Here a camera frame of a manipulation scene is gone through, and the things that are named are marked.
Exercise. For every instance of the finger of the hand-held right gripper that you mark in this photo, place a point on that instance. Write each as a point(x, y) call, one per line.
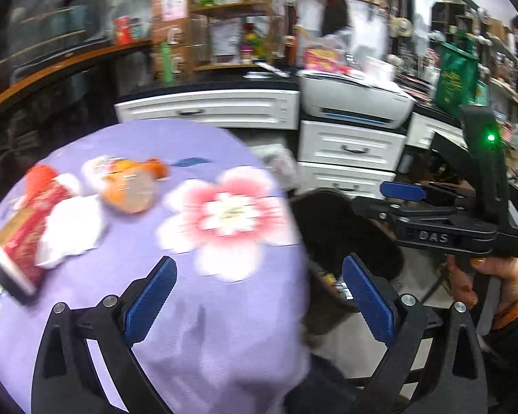
point(401, 190)
point(371, 207)

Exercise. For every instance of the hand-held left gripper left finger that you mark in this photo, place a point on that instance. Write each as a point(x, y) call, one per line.
point(151, 306)

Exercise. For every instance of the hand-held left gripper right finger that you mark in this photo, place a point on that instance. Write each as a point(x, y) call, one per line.
point(369, 306)

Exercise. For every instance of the dark brown trash bin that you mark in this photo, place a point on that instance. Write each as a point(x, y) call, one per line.
point(328, 220)

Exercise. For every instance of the orange juice bottle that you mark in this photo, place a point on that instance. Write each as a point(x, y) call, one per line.
point(129, 189)

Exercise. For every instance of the red paper cup black lid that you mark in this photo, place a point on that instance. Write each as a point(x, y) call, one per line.
point(30, 233)

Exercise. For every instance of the white snack cup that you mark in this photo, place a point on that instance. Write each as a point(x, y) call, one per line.
point(98, 170)

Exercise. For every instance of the orange foam fruit net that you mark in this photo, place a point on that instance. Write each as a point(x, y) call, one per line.
point(41, 177)

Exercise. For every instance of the person's right forearm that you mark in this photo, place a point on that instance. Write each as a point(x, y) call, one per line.
point(511, 353)

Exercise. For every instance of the person's right hand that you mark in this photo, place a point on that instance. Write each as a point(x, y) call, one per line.
point(516, 276)

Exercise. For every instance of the white drawer stack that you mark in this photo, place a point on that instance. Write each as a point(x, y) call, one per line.
point(349, 146)

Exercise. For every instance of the white desk drawer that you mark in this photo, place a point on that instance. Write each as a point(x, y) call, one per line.
point(427, 131)

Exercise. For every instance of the purple floral tablecloth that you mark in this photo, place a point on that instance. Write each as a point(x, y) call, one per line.
point(224, 310)

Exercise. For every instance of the clear plastic bag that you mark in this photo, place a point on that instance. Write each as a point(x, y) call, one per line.
point(278, 164)

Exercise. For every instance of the white printer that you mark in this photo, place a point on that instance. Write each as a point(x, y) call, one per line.
point(349, 95)

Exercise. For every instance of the green tote bag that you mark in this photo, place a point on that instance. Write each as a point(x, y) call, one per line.
point(455, 77)

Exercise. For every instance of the plastic bag with red contents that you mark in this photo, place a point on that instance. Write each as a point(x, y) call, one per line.
point(323, 56)

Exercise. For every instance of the white tube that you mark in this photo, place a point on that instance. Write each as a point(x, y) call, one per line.
point(270, 67)

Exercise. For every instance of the black hanging wig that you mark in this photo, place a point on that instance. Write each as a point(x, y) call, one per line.
point(336, 11)

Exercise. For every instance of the long white drawer cabinet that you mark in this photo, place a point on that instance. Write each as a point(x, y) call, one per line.
point(207, 108)

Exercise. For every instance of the wooden rack shelf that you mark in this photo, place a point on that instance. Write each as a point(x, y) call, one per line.
point(237, 6)

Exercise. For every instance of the brown printed box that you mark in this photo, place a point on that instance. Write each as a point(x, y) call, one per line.
point(168, 32)
point(177, 62)

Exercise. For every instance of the green bottle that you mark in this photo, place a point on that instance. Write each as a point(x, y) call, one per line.
point(167, 62)

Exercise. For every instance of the wooden counter shelf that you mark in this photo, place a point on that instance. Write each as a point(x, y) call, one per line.
point(47, 77)

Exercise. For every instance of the teal jar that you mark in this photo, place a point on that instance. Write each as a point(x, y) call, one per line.
point(140, 31)

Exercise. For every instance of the red can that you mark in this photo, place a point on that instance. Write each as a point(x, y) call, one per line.
point(123, 30)

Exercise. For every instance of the black glass display cage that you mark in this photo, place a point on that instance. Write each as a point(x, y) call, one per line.
point(56, 17)

